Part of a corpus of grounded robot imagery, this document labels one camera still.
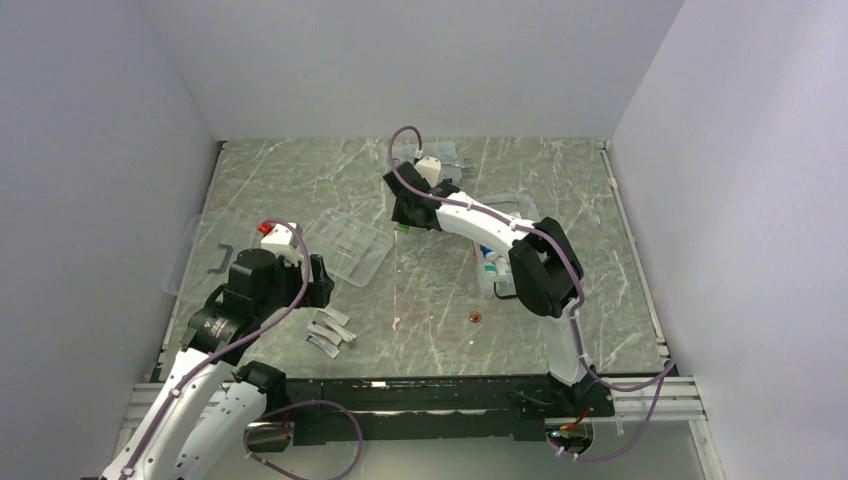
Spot clear first aid box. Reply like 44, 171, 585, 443
472, 192, 541, 300

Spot white bottle blue label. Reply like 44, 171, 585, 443
480, 246, 498, 261

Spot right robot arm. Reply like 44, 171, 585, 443
384, 162, 590, 415

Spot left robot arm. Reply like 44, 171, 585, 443
100, 248, 335, 479

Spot white sachet top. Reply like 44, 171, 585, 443
324, 306, 350, 326

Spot clear screw box blue latches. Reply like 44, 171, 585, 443
383, 141, 462, 194

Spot clear divided organizer tray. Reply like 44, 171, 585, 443
304, 209, 394, 288

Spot blue printed sachet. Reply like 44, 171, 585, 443
306, 334, 340, 359

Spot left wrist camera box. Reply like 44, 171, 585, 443
258, 221, 303, 263

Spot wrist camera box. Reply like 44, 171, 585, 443
414, 156, 442, 189
258, 221, 303, 263

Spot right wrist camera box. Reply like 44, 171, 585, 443
414, 156, 442, 189

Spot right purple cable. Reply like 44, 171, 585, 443
387, 126, 677, 464

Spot purple cable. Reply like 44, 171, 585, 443
387, 126, 677, 464
119, 218, 366, 480

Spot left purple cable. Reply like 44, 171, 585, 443
119, 218, 366, 480

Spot black base frame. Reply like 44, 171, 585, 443
246, 372, 615, 451

